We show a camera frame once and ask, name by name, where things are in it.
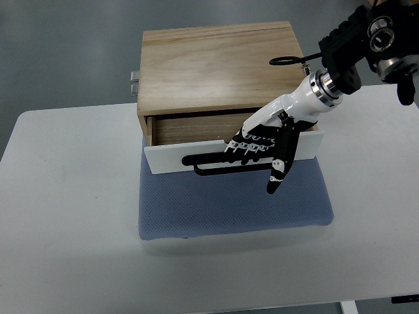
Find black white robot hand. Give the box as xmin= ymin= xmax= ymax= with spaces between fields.
xmin=225 ymin=70 xmax=342 ymax=194

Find black drawer handle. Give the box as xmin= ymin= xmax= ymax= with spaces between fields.
xmin=181 ymin=152 xmax=272 ymax=176

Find white drawer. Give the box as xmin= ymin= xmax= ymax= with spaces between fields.
xmin=143 ymin=111 xmax=325 ymax=175

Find wooden drawer cabinet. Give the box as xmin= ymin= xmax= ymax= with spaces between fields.
xmin=136 ymin=21 xmax=321 ymax=148

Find blue grey mesh cushion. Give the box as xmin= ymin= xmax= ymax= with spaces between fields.
xmin=139 ymin=154 xmax=334 ymax=241

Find white table leg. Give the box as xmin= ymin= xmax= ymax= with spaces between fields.
xmin=340 ymin=300 xmax=359 ymax=314

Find black table control panel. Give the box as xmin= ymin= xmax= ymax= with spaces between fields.
xmin=391 ymin=294 xmax=419 ymax=304

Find metal clamp bracket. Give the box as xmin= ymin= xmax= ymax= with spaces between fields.
xmin=130 ymin=71 xmax=140 ymax=96

